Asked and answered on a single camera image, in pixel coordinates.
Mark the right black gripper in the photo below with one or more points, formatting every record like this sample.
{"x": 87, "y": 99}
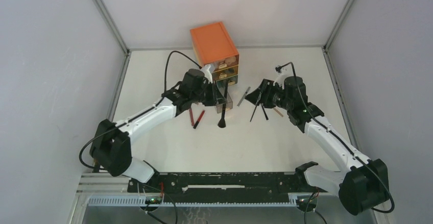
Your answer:
{"x": 266, "y": 87}

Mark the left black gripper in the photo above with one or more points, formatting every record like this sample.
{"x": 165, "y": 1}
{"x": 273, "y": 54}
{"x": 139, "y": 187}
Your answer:
{"x": 217, "y": 98}

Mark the clear drawer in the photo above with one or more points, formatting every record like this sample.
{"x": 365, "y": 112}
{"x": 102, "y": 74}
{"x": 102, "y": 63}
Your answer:
{"x": 225, "y": 73}
{"x": 232, "y": 80}
{"x": 226, "y": 62}
{"x": 223, "y": 100}

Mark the wooden handle brush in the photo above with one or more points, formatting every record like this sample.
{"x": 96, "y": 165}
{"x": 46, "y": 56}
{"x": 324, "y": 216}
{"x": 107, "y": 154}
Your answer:
{"x": 278, "y": 112}

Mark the black powder brush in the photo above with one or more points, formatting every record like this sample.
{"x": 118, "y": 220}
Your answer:
{"x": 222, "y": 122}

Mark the clear top drawer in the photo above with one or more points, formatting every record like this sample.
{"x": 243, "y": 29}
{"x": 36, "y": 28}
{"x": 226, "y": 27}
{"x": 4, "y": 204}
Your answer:
{"x": 226, "y": 62}

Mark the red lipstick black cap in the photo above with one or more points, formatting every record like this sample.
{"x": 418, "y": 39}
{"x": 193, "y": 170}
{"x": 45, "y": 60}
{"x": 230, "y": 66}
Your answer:
{"x": 199, "y": 119}

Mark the orange three-drawer organizer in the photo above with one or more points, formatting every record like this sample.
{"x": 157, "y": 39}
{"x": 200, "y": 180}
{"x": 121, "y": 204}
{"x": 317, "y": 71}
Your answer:
{"x": 211, "y": 43}

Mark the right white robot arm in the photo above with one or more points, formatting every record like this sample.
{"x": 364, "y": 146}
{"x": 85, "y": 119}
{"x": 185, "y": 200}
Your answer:
{"x": 360, "y": 182}

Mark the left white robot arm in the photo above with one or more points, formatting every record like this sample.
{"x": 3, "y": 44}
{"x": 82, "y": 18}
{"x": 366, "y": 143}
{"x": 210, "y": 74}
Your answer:
{"x": 111, "y": 146}

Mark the black thin brush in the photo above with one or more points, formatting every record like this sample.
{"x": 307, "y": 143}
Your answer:
{"x": 254, "y": 111}
{"x": 264, "y": 112}

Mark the grey silver pencil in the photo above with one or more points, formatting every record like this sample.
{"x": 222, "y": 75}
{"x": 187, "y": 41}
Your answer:
{"x": 243, "y": 96}

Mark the pink lip gloss tube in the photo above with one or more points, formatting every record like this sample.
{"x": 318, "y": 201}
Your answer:
{"x": 191, "y": 116}

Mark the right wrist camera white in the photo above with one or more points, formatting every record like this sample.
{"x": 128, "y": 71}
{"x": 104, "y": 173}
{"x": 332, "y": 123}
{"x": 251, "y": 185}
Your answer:
{"x": 279, "y": 81}

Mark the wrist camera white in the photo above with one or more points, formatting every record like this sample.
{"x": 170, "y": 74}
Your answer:
{"x": 207, "y": 70}
{"x": 279, "y": 81}

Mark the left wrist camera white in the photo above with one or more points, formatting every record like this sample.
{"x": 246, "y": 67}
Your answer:
{"x": 207, "y": 70}

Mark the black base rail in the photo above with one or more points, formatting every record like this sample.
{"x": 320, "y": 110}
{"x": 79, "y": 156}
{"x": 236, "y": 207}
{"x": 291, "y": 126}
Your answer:
{"x": 224, "y": 187}

